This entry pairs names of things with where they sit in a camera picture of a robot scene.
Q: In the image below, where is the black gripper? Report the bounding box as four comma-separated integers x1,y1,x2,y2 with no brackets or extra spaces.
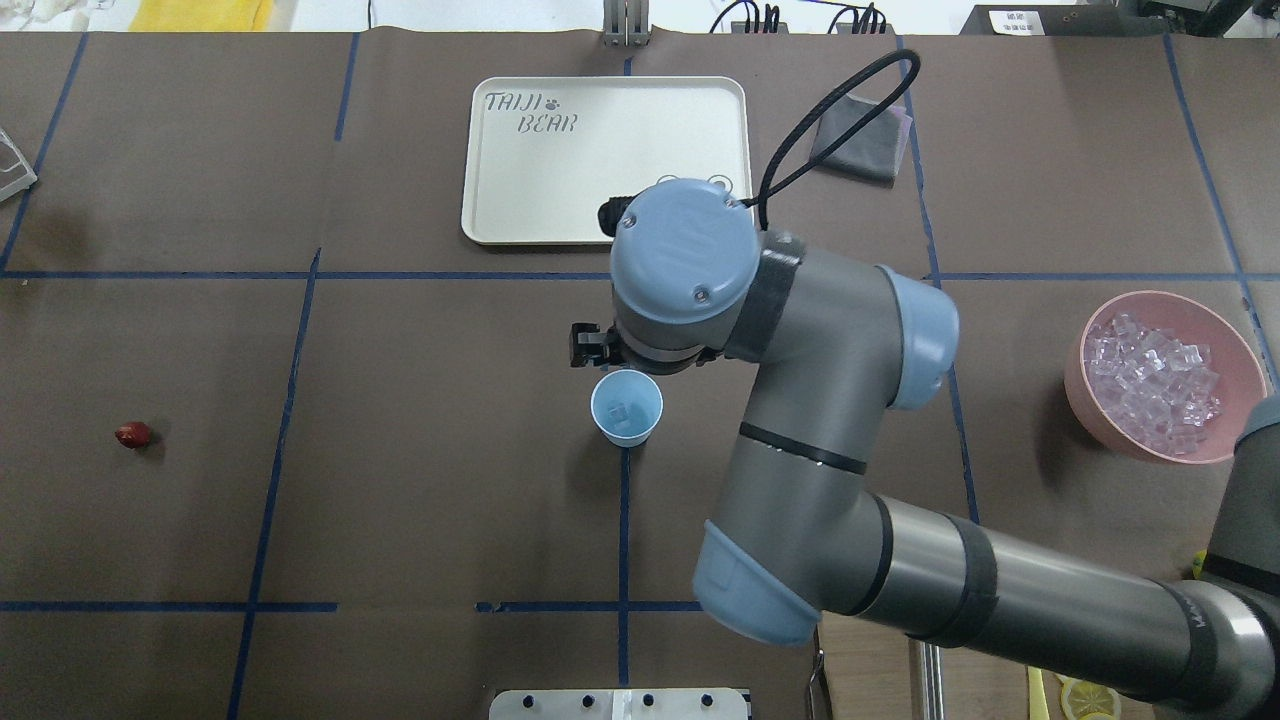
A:
570,322,621,368

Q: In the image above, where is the light blue plastic cup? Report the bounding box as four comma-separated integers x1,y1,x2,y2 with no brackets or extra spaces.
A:
589,369,664,448

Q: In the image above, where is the clear ice cube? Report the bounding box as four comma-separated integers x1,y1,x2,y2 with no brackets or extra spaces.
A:
605,401,644,432

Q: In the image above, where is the red strawberry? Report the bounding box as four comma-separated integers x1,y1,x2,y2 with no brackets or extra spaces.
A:
114,421,154,450

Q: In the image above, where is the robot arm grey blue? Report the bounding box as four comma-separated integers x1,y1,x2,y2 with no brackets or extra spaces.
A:
570,179,1277,719

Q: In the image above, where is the pile of clear ice cubes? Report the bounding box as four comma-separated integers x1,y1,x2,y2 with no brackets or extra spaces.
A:
1083,313,1222,457

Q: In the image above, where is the cream bear tray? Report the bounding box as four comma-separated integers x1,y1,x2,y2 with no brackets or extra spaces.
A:
460,76,751,247

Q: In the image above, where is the grey folded cloth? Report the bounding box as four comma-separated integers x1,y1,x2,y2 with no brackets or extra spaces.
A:
809,94,914,186

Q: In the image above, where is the bamboo cutting board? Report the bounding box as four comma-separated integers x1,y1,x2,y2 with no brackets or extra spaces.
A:
808,612,1061,720

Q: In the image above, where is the yellow cloth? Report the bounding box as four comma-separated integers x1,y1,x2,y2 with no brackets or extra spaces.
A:
128,0,275,33

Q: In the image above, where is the pink bowl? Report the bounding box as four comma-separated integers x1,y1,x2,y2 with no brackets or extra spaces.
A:
1064,290,1268,465

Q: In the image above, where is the whole lemon upper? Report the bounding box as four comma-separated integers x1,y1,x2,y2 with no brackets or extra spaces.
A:
1190,550,1208,580

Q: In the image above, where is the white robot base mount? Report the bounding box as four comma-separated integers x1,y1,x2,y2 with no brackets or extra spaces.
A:
488,687,754,719

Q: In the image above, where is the white wire cup rack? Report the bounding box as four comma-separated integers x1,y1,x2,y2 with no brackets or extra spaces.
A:
0,129,38,202

